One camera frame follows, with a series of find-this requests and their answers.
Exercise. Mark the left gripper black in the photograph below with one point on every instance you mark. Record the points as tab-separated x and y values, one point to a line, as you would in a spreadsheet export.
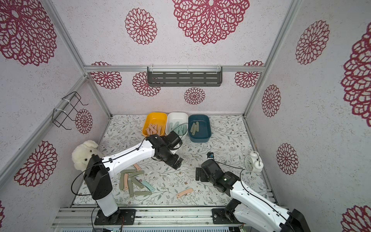
172	162

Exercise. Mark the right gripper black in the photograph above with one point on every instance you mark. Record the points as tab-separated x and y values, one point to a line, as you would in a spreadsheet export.
203	174

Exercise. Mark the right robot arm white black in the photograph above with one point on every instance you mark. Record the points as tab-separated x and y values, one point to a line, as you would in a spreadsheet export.
250	208

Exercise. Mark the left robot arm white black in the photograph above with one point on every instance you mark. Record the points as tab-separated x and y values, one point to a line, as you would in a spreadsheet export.
99	172

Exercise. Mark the yellow plastic storage box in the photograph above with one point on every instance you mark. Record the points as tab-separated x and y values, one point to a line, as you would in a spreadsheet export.
155	118

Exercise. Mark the white plastic storage box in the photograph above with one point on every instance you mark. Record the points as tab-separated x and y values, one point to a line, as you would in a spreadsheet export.
174	117

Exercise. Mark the dark teal storage box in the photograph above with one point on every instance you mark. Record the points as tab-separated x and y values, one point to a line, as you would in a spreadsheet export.
205	133

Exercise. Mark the floral patterned table mat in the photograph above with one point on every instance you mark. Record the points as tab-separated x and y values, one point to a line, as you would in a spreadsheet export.
230	144

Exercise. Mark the white twin-bell alarm clock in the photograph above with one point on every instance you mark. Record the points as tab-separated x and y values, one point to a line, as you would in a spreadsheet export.
253	162

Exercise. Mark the white plush teddy bear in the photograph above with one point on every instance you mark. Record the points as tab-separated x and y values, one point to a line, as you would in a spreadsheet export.
82	154

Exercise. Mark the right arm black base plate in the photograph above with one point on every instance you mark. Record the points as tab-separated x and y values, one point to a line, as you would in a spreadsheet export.
221	216

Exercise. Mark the grey wall shelf rack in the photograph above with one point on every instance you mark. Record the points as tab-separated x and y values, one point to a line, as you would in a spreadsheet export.
184	77

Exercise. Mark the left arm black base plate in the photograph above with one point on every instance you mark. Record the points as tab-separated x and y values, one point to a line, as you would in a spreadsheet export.
120	217

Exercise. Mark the black wire wall rack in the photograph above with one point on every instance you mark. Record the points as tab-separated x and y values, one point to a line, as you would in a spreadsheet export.
60	115

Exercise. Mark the aluminium front rail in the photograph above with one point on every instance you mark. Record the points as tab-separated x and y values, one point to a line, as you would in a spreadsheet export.
181	216

